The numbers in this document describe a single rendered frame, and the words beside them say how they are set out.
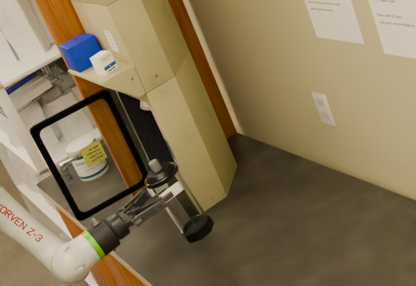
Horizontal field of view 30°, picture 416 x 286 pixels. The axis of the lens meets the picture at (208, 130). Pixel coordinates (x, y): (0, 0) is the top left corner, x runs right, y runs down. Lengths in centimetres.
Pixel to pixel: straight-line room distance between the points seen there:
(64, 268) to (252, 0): 101
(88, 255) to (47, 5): 91
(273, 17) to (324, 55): 23
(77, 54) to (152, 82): 28
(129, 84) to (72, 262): 58
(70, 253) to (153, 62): 65
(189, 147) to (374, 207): 63
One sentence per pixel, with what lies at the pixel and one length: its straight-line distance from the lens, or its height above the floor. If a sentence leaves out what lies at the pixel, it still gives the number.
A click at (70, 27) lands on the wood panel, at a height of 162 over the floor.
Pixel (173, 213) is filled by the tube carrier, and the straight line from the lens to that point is 223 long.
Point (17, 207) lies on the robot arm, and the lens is 231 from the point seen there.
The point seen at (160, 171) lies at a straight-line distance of 219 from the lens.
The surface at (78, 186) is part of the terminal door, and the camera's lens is 275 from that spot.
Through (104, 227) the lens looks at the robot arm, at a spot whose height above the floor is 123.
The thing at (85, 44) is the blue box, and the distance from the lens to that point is 253.
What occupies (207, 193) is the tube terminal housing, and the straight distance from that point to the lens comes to 258.
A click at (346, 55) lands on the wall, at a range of 220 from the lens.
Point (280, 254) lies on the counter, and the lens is 225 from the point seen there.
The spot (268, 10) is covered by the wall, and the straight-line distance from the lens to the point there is 242.
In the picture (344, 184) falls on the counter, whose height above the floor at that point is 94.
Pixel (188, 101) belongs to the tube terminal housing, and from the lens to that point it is 249.
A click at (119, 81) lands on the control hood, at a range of 236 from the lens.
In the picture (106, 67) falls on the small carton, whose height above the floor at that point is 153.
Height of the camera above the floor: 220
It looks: 24 degrees down
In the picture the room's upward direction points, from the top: 23 degrees counter-clockwise
